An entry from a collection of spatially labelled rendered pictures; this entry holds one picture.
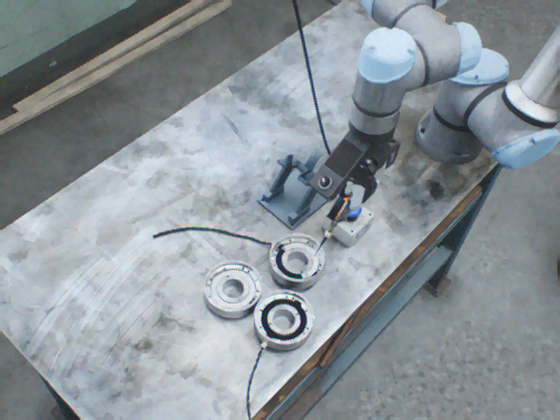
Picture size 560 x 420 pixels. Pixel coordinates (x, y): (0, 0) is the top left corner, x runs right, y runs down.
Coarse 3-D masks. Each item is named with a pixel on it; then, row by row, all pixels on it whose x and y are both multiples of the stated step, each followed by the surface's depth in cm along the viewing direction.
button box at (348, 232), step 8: (360, 216) 126; (368, 216) 126; (328, 224) 127; (344, 224) 125; (352, 224) 125; (360, 224) 125; (368, 224) 127; (336, 232) 127; (344, 232) 125; (352, 232) 124; (360, 232) 126; (344, 240) 126; (352, 240) 125
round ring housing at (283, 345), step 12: (264, 300) 116; (300, 300) 116; (276, 312) 115; (288, 312) 116; (312, 312) 114; (312, 324) 112; (264, 336) 111; (300, 336) 112; (276, 348) 112; (288, 348) 112
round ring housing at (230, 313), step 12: (228, 264) 119; (240, 264) 119; (228, 276) 119; (240, 276) 118; (252, 276) 119; (204, 288) 115; (228, 300) 115; (240, 300) 116; (216, 312) 115; (228, 312) 113; (240, 312) 114
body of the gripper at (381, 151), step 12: (348, 120) 102; (360, 132) 100; (372, 144) 104; (384, 144) 107; (396, 144) 107; (372, 156) 105; (384, 156) 106; (396, 156) 110; (360, 168) 106; (372, 168) 105; (360, 180) 108
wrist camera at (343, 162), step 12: (348, 132) 104; (348, 144) 103; (360, 144) 103; (336, 156) 104; (348, 156) 103; (360, 156) 102; (324, 168) 104; (336, 168) 103; (348, 168) 103; (312, 180) 104; (324, 180) 103; (336, 180) 103; (348, 180) 104; (324, 192) 103; (336, 192) 103
